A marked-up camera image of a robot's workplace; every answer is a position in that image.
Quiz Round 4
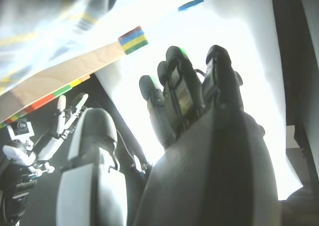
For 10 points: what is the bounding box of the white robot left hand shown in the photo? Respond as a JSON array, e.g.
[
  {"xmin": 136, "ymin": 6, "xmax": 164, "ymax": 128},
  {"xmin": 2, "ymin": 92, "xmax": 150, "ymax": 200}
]
[{"xmin": 2, "ymin": 93, "xmax": 89, "ymax": 177}]

